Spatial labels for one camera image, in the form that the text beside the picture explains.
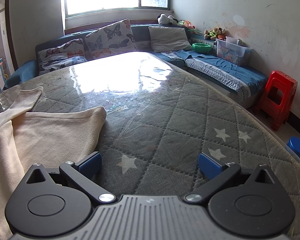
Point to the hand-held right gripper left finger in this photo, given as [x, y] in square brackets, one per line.
[90, 164]

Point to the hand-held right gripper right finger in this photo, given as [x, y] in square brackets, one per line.
[210, 167]

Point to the cream cloth garment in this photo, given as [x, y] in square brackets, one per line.
[52, 135]

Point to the blue capped plastic bottle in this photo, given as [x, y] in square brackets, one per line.
[297, 146]

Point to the blue patterned sofa blanket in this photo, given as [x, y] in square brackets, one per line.
[215, 67]

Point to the stack of red plastic stools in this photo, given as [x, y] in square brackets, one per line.
[277, 90]

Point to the clear plastic storage box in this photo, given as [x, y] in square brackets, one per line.
[231, 52]

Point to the green plastic bowl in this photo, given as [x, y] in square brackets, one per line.
[202, 47]

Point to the large butterfly print pillow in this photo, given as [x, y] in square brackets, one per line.
[110, 37]

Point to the brown teddy bear plush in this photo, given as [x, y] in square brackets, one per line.
[216, 32]

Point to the grey pillow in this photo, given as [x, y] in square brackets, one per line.
[168, 38]

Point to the dark teal sofa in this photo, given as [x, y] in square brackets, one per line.
[141, 32]

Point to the orange and green toy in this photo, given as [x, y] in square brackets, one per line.
[188, 25]

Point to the panda plush toy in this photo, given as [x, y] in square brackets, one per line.
[166, 19]

